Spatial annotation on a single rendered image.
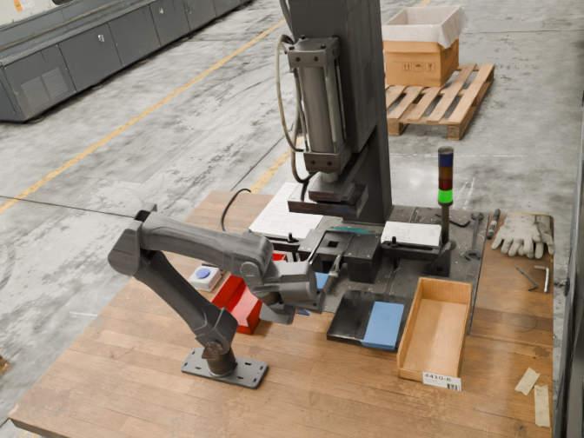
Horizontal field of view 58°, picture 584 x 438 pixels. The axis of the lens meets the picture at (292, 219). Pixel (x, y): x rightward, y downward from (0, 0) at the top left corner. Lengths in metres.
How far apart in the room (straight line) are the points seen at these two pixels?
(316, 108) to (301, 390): 0.61
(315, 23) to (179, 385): 0.85
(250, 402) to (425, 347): 0.40
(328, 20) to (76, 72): 5.56
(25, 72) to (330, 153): 5.21
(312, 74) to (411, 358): 0.65
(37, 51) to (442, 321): 5.56
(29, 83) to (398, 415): 5.57
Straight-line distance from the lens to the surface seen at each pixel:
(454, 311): 1.32
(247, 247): 0.98
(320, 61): 1.13
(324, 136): 1.21
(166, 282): 1.09
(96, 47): 6.86
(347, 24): 1.19
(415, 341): 1.25
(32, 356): 3.04
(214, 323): 1.14
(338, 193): 1.24
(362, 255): 1.36
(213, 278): 1.48
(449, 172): 1.38
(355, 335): 1.25
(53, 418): 1.36
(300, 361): 1.24
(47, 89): 6.36
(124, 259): 1.06
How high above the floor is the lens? 1.83
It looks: 33 degrees down
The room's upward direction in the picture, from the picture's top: 11 degrees counter-clockwise
